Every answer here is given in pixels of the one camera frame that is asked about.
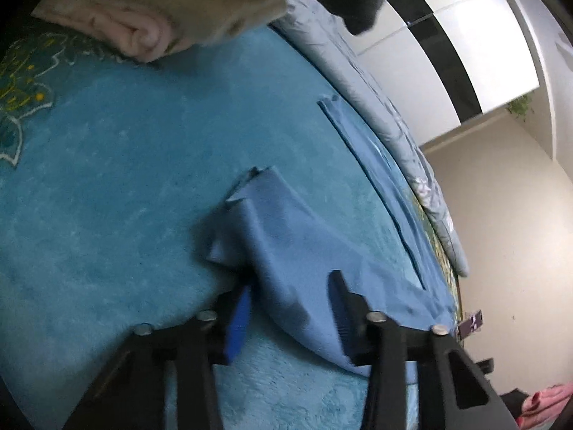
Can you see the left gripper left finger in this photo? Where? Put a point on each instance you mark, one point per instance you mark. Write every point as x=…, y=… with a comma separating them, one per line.
x=130, y=392

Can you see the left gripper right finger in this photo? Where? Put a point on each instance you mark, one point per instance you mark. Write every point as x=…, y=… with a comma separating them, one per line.
x=453, y=392

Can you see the blue fleece garment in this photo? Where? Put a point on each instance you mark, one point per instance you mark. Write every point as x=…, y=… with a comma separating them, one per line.
x=268, y=225

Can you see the teal floral blanket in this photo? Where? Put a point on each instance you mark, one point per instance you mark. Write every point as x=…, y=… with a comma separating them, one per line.
x=114, y=178

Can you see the green hanging plant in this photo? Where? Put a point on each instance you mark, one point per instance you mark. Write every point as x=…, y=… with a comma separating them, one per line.
x=521, y=107

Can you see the grey floral quilt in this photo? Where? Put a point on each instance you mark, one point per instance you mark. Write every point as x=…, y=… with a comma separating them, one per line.
x=314, y=32

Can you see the white and black wardrobe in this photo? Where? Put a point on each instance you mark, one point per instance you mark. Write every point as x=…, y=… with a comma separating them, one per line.
x=443, y=62

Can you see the pink folded cloth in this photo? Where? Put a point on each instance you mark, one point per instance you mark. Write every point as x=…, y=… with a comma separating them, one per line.
x=147, y=30

